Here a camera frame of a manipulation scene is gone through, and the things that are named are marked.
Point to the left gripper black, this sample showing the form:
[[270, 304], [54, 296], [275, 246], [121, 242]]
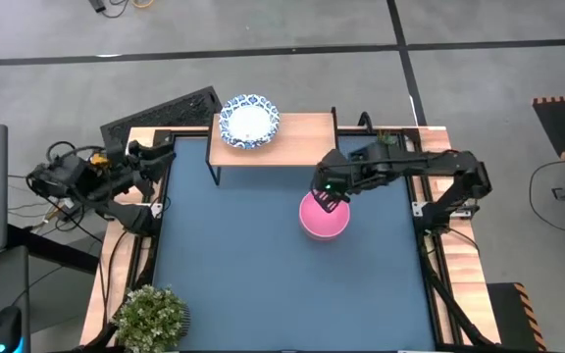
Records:
[[123, 164]]

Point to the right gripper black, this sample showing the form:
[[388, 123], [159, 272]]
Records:
[[341, 171]]

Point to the pink plastic bowl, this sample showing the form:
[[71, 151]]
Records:
[[324, 224]]

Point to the blue white patterned paper bowl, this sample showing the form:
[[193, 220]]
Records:
[[249, 122]]

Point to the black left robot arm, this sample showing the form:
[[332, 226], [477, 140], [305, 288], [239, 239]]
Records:
[[62, 179]]

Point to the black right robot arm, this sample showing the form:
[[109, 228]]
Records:
[[429, 162]]

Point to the black desk support bar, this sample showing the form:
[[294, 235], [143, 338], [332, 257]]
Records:
[[52, 250]]

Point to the white flowering potted plant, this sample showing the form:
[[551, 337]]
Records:
[[150, 318]]

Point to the black power adapter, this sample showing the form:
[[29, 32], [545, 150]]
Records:
[[97, 5]]

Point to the black computer mouse blue light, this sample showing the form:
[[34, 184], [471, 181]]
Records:
[[7, 326]]

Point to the wooden shelf with black frame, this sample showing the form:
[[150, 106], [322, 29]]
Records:
[[302, 142]]

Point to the wooden table frame black rails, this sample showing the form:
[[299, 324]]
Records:
[[464, 274]]

